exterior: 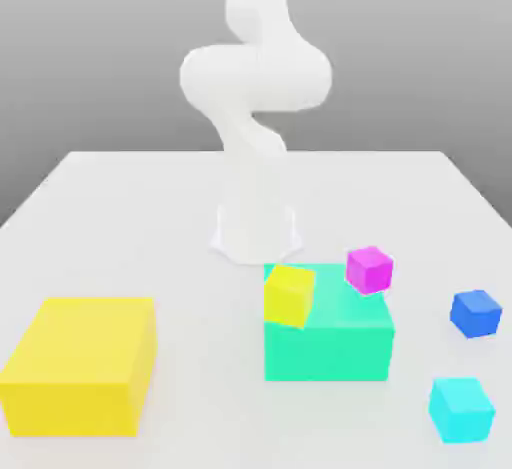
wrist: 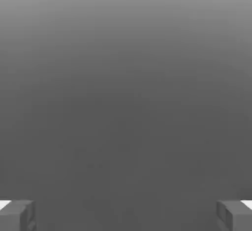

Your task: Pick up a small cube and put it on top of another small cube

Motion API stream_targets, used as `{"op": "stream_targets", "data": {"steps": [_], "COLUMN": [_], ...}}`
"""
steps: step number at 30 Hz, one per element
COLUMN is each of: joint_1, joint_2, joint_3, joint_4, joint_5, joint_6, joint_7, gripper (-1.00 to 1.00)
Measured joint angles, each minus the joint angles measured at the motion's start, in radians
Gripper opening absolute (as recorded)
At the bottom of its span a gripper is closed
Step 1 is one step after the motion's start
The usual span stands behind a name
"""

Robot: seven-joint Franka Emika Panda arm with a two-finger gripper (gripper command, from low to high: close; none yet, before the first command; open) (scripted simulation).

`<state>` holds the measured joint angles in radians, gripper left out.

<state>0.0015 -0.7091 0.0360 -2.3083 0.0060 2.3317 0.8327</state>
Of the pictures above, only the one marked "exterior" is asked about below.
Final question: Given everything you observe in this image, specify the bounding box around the small yellow cube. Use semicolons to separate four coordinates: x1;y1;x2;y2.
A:
263;263;317;329

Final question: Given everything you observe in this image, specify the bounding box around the small magenta cube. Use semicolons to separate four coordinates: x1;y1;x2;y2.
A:
345;245;395;296

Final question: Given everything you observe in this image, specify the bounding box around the small blue cube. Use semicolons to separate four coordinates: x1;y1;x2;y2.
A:
449;289;504;339

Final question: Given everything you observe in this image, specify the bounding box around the small cyan cube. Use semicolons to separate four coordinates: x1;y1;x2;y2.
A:
428;376;497;445

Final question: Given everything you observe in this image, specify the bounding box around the large green box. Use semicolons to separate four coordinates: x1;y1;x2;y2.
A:
263;263;396;383

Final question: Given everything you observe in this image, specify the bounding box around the large yellow box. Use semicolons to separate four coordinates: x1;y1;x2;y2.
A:
0;296;157;438

